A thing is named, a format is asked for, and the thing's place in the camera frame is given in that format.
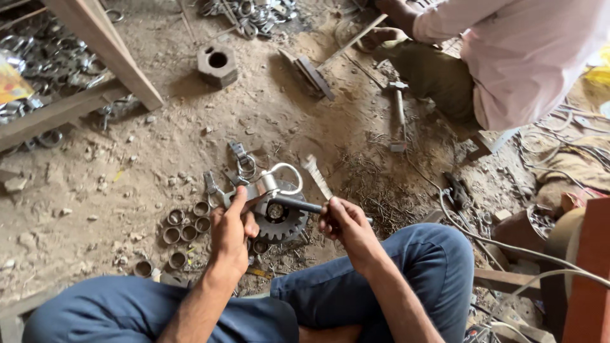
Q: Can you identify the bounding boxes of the pale metal bar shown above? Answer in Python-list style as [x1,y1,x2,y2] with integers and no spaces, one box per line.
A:
[302,154,335,202]

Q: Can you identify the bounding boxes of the person's left hand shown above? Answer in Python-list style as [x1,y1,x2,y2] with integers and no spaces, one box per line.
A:
[209,186,268,278]

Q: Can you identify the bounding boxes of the white cable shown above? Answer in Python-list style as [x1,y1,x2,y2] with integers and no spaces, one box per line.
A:
[511,268,610,297]

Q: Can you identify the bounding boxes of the metal clamp with ring loop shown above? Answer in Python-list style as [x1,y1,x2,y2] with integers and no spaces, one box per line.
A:
[223,162,304,210]

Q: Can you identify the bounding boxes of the dark metal rod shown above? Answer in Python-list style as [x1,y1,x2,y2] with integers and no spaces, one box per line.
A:
[271,195,374,225]

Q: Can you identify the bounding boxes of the person's right hand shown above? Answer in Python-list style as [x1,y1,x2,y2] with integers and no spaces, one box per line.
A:
[318,196,383,270]

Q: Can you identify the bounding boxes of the wide metal ring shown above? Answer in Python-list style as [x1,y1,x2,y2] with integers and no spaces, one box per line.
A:
[35,129,64,149]

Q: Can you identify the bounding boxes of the wooden rack with metal parts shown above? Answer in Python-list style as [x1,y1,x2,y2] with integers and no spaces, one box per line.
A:
[0,0,166,154]

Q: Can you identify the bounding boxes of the grey wooden beam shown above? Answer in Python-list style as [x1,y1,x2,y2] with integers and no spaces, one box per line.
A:
[0,285,64,343]

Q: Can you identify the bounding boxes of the tangle of thin wires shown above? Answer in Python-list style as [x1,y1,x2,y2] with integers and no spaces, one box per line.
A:
[516,102,610,173]

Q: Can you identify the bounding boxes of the bowl of metal parts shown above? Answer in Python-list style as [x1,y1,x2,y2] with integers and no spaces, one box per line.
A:
[525,204,557,240]

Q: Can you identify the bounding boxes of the rusty metal cylinder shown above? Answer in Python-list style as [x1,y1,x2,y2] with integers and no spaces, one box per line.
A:
[492,209,550,262]

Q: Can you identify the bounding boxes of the grey cable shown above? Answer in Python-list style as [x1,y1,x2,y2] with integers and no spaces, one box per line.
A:
[437,188,610,289]

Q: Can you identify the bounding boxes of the dark toothed metal gear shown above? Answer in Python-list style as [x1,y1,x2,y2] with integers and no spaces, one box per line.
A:
[252,179,310,245]

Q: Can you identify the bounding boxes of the wooden plank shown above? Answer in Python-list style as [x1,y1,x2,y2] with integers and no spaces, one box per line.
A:
[473,267,542,301]

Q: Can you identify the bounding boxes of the small flat metal hasp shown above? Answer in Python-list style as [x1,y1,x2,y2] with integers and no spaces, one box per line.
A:
[222,167,249,187]

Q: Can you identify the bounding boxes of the dark pliers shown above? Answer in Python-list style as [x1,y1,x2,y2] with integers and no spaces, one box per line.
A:
[442,171,473,211]

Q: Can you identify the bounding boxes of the small yellow tool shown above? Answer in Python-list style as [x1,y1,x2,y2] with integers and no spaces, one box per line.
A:
[244,266,275,281]

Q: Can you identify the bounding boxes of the group of short metal sleeves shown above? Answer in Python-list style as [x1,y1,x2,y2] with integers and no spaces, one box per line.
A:
[133,200,270,280]

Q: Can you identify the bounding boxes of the yellow plastic bag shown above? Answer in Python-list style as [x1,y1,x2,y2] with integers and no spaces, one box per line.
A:
[583,44,610,87]

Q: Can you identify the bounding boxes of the wooden seat block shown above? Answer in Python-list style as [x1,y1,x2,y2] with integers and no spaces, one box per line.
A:
[464,126,521,163]

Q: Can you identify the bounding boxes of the long wooden stick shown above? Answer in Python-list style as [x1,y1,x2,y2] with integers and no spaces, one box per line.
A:
[316,13,390,71]

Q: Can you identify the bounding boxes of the orange machine body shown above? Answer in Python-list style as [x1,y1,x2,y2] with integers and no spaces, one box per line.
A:
[561,197,610,343]

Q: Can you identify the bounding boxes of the heap of wire scraps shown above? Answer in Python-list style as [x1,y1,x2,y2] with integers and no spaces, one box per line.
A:
[341,150,432,236]

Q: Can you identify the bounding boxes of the metal hasp with ring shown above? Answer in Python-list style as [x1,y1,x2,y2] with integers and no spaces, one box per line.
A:
[227,140,257,181]
[203,171,226,209]

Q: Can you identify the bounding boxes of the metal hammer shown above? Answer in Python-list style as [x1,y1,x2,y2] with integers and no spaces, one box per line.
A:
[386,80,410,153]

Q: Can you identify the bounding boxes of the heap of shiny metal parts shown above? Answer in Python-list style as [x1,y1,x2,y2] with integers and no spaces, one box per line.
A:
[197,0,299,40]

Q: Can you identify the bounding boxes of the person's blue jeans legs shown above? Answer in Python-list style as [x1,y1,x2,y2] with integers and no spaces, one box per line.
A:
[21,223,476,343]

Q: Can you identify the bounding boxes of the brown burlap sack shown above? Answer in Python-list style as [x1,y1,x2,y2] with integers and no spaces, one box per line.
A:
[533,137,610,212]

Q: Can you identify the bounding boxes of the hexagonal metal block with hole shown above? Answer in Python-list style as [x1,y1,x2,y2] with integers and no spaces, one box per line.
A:
[196,43,239,90]

